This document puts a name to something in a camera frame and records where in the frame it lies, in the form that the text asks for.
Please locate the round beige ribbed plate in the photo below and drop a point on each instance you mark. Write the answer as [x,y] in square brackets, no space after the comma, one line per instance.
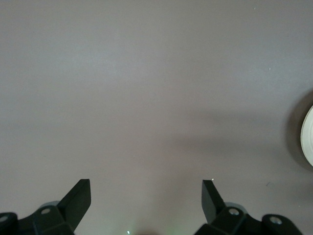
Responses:
[308,137]

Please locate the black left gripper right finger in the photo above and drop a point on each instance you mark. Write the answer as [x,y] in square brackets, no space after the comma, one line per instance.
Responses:
[212,205]

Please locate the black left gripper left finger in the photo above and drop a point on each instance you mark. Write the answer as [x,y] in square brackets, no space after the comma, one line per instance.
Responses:
[71,210]

